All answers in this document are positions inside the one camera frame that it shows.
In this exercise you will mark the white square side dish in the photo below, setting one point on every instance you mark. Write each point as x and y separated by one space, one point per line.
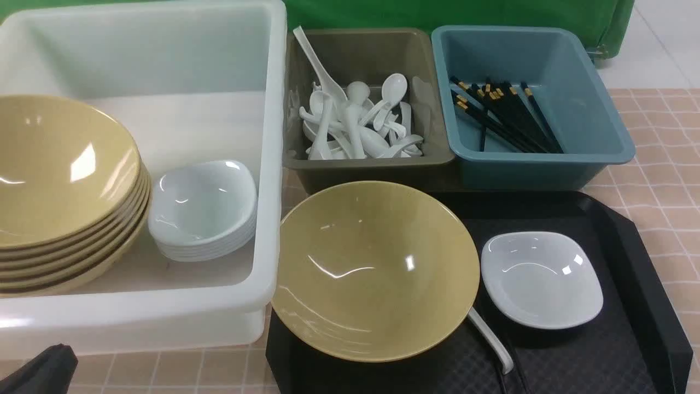
541 279

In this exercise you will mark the large white plastic tub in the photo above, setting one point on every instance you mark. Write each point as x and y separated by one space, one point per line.
193 81

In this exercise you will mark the black plastic serving tray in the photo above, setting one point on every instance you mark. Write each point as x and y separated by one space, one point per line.
635 345

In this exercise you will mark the yellow noodle bowl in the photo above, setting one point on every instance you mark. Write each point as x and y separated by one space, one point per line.
374 271

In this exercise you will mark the olive plastic spoon bin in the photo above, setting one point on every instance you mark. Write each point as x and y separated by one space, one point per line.
370 55

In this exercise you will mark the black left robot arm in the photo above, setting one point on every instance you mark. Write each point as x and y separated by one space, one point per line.
50 372

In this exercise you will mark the stack of white dishes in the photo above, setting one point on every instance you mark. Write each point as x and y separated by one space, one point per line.
203 211

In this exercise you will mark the stack of yellow bowls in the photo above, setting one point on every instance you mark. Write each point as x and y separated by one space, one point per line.
75 194

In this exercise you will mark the bundle of black chopsticks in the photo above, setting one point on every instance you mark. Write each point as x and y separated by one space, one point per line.
514 117

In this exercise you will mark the green cloth backdrop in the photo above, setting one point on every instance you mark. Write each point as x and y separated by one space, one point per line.
601 26

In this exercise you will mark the long white upright spoon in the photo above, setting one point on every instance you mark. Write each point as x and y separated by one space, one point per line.
328 84

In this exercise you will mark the white soup spoon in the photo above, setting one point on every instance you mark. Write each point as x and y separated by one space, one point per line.
506 361

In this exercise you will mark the pile of white spoons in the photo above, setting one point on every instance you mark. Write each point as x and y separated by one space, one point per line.
382 131

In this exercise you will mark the blue plastic chopstick bin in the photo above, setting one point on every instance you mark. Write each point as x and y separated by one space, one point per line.
565 84

